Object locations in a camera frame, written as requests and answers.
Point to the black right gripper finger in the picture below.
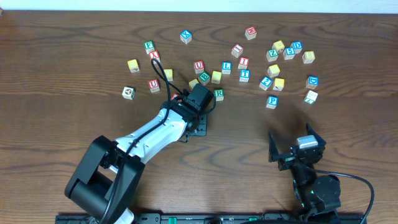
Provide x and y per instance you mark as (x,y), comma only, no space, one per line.
(273,151)
(311,131)

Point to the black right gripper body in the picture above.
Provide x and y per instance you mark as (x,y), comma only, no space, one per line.
(292,158)

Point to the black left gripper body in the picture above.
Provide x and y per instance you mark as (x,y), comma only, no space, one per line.
(200,128)

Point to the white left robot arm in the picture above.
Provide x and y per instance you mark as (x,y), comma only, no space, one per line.
(106,178)

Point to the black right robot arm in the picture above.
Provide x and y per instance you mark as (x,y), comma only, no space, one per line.
(318,194)

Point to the green R wooden block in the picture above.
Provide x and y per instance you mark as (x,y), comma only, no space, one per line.
(219,94)

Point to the red A wooden block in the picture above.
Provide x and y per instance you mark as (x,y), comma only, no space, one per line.
(174,95)

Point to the green white Z block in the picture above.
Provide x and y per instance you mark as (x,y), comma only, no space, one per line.
(311,97)

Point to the yellow acorn wooden block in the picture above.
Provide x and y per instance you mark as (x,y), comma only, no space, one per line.
(193,83)

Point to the blue P wooden block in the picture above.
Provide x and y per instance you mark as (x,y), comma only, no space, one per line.
(272,102)

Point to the green B wooden block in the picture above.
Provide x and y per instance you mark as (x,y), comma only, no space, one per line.
(204,78)

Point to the yellow block beside B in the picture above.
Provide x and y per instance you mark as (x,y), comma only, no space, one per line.
(216,77)

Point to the blue D block right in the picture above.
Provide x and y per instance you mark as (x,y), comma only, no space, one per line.
(312,82)

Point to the blue d block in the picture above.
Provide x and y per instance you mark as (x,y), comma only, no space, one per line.
(297,46)
(312,82)

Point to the red U block centre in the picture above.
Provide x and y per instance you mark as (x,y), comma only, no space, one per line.
(199,67)

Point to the red u block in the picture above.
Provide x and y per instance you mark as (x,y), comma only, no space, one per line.
(199,67)
(154,85)

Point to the red U block near left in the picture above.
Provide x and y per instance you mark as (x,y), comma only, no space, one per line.
(154,85)

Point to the yellow O wooden block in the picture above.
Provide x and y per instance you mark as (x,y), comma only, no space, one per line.
(169,74)

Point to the blue L wooden block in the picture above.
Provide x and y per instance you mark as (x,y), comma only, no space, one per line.
(226,68)

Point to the yellow hammer wooden block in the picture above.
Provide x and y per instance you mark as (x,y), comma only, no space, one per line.
(278,84)

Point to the blue T wooden block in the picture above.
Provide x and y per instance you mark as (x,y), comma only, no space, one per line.
(244,75)

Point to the blue 2 wooden block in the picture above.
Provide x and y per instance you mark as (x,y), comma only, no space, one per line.
(265,83)

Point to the soccer ball O wooden block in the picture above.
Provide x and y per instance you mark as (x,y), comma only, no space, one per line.
(128,93)

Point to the red I block lower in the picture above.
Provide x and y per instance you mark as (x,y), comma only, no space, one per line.
(243,63)

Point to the red i block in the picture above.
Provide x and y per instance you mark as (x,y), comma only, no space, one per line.
(237,50)
(243,63)

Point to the yellow block mid right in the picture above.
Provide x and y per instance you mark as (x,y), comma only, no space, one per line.
(273,70)

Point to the yellow 8 wooden block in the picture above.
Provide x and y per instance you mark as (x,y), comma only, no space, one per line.
(308,57)

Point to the red I block upper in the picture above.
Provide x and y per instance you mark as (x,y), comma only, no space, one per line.
(237,50)

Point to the red X wooden block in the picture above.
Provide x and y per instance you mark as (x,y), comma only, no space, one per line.
(155,55)

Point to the blue 5 wooden block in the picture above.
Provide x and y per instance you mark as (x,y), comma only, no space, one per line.
(288,53)

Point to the yellow G wooden block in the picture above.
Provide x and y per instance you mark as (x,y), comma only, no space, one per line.
(133,65)

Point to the blue X wooden block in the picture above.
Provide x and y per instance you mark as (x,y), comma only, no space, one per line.
(186,36)

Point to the blue D block upper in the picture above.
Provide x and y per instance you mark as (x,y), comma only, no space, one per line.
(297,46)

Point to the green F wooden block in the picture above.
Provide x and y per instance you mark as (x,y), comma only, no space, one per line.
(149,47)

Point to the green Z wooden block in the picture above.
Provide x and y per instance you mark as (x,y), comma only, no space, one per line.
(271,55)

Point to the yellow block behind Z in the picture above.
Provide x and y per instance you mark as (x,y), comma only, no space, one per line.
(278,46)

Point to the red block far back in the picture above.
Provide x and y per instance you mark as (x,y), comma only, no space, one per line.
(250,33)

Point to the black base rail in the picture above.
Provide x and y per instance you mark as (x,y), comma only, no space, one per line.
(272,217)

